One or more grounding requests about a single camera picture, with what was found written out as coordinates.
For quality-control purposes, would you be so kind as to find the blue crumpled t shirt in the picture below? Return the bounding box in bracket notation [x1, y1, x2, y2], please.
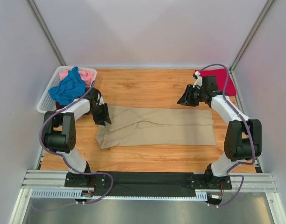
[48, 67, 86, 106]

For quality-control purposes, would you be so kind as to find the grey slotted cable duct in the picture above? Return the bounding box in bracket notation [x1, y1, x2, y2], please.
[30, 189, 208, 202]

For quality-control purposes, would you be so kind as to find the dark maroon t shirt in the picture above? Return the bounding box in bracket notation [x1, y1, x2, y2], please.
[54, 87, 90, 112]

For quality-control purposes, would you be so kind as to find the white plastic laundry basket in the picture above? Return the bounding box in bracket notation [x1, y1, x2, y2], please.
[37, 66, 97, 113]

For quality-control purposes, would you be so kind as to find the beige t shirt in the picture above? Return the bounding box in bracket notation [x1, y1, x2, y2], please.
[95, 105, 216, 149]

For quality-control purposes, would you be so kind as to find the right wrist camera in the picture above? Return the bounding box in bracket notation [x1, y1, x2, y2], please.
[193, 71, 202, 87]

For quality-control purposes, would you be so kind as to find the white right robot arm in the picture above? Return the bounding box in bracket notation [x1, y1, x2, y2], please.
[178, 73, 262, 177]

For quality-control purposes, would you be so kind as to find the aluminium frame post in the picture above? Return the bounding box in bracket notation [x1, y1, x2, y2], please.
[229, 0, 277, 72]
[26, 0, 66, 66]

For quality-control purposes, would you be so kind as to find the right aluminium frame post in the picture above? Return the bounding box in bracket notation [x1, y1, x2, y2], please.
[229, 0, 277, 72]

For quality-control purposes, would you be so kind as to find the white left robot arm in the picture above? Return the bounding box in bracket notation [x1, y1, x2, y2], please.
[39, 88, 111, 175]

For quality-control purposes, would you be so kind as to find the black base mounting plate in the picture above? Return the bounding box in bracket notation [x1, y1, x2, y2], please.
[64, 171, 232, 196]

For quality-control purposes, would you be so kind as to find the folded red t shirt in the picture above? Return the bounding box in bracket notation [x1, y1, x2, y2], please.
[200, 69, 237, 97]

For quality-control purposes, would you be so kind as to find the aluminium frame rail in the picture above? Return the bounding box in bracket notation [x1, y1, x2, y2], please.
[22, 170, 277, 192]

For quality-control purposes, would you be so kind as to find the left aluminium frame post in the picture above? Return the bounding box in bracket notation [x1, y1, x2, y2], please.
[26, 0, 66, 66]

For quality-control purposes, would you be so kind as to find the pink crumpled t shirt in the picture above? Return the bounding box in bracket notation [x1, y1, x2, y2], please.
[59, 70, 97, 88]

